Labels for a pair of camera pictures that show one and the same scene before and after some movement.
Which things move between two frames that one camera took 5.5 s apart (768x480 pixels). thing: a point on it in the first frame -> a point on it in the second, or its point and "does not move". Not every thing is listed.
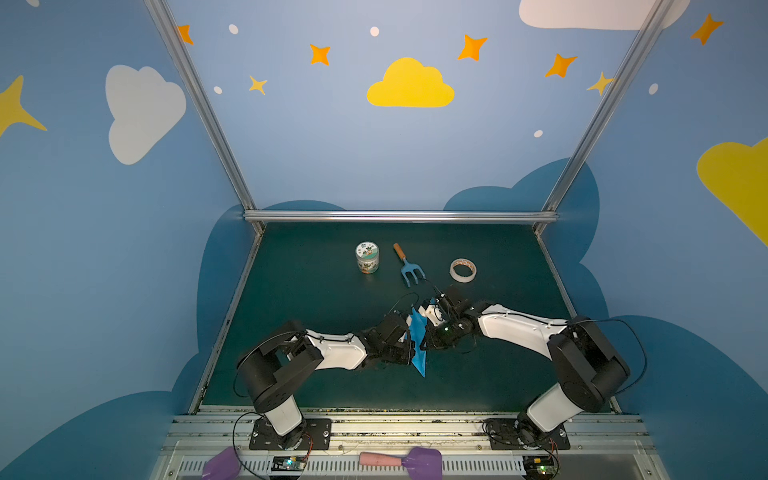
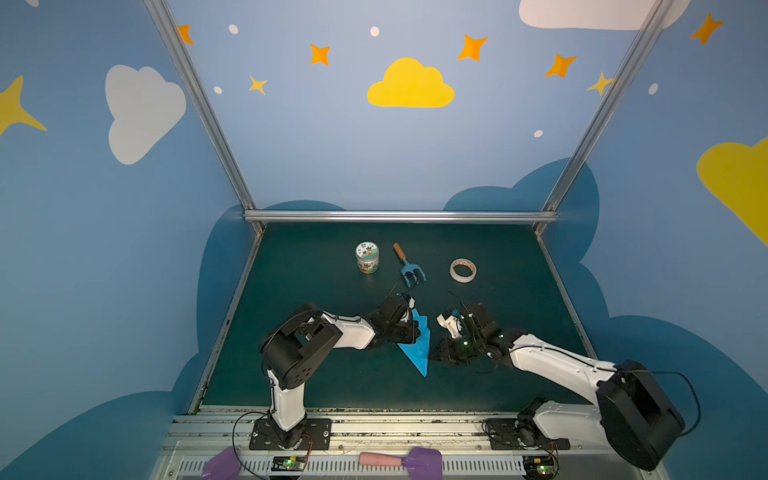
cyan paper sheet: [418, 325] does not move
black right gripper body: [435, 334] -> [455, 346]
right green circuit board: [539, 467] does not move
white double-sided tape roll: [459, 278] does not move
